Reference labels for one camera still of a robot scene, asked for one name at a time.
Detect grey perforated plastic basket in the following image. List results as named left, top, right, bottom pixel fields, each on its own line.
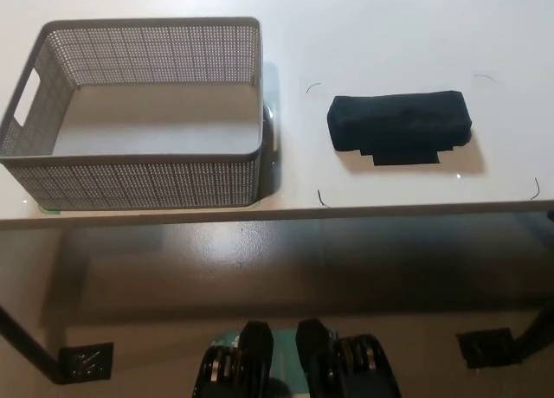
left=0, top=16, right=266, bottom=212

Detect black ribbed robot body block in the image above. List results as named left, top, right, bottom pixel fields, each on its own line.
left=295, top=318, right=400, bottom=398
left=191, top=319, right=276, bottom=398

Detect black robot feet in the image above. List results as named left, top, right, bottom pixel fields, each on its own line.
left=210, top=326, right=339, bottom=398

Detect black table foot plate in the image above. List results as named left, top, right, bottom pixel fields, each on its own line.
left=457, top=327, right=517, bottom=369
left=57, top=341, right=115, bottom=384

